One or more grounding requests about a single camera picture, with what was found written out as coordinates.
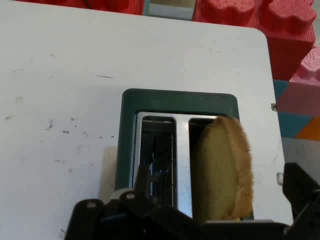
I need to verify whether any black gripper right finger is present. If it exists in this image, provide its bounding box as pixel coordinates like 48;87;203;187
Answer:
281;161;320;240

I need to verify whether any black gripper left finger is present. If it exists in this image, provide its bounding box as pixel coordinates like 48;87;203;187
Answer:
64;162;201;240

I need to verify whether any colourful triangle foam floor mat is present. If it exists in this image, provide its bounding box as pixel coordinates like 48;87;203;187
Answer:
272;79;320;141

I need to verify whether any toasted bread slice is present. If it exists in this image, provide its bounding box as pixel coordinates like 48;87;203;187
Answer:
192;115;255;222

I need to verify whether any pink foam block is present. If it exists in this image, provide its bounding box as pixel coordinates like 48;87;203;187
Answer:
275;44;320;119

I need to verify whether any dark green two-slot toaster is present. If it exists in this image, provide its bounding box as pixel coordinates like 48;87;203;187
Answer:
113;87;256;222

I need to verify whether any large red foam block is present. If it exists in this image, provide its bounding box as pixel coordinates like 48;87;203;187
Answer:
191;0;318;81

